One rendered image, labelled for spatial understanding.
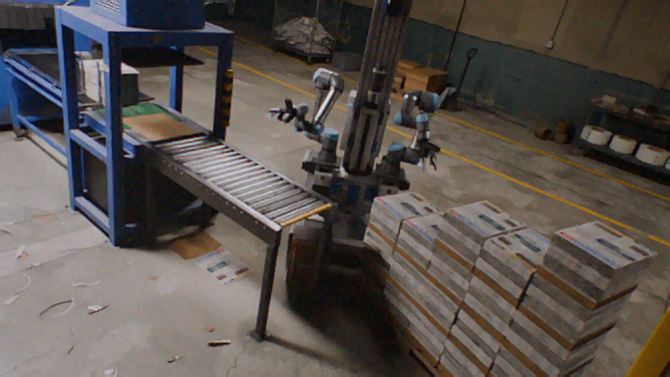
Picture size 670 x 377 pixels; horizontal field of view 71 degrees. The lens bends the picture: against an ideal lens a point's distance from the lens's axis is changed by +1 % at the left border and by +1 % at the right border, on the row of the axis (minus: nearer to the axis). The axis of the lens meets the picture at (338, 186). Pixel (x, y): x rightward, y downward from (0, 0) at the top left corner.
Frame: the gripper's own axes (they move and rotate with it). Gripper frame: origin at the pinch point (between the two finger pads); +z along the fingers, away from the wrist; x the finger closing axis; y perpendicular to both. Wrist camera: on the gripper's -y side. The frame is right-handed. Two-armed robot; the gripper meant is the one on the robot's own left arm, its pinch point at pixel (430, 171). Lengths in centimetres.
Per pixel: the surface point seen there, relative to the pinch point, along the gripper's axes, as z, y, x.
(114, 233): 20, 165, 158
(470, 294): 68, -37, 18
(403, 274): 63, 14, 19
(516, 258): 46, -68, 17
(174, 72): -105, 190, 93
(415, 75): -174, 427, -419
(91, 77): -103, 207, 154
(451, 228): 32.8, -29.2, 18.4
